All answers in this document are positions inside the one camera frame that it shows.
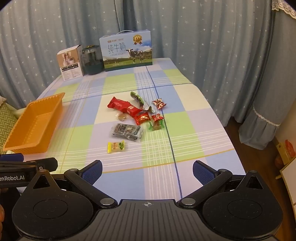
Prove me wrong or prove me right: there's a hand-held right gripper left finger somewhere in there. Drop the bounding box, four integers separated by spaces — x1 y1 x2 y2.
29 160 118 209

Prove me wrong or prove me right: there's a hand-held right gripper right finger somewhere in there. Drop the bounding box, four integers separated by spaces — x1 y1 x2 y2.
178 160 266 208

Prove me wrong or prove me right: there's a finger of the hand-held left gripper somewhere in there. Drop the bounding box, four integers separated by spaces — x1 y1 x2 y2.
0 155 24 162
35 158 58 172

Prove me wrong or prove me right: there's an orange plastic tray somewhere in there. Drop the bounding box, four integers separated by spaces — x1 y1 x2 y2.
2 92 66 155

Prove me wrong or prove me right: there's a yellow green candy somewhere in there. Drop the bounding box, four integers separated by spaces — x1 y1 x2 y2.
107 141 127 153

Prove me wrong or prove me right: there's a dark grey snack packet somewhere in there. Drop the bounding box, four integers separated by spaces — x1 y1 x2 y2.
112 123 144 142

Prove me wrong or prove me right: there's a large red snack packet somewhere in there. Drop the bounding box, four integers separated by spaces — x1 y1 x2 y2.
122 104 142 116
107 96 130 109

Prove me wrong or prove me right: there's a green zigzag pillow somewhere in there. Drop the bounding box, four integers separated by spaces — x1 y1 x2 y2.
0 102 19 149

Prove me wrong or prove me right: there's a yellow cardboard box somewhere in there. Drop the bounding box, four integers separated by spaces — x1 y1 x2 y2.
276 142 294 169

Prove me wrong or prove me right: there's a white board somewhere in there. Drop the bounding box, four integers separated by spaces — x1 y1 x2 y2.
280 159 296 205

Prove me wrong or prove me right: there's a red plastic bag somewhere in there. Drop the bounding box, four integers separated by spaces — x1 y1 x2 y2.
285 140 296 160

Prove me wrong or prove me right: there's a white product box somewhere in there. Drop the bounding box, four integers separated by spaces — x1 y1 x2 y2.
57 45 84 81

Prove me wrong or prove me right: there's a dark green humidifier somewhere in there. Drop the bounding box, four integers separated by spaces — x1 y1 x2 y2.
81 45 103 75

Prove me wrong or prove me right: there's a lace trimmed blue cover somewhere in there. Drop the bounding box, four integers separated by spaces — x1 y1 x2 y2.
238 0 296 151

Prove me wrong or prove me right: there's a blue milk carton box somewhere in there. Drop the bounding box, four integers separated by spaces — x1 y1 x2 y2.
99 30 153 72

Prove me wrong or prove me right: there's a blue star curtain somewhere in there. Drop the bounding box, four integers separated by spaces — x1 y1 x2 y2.
0 0 278 130

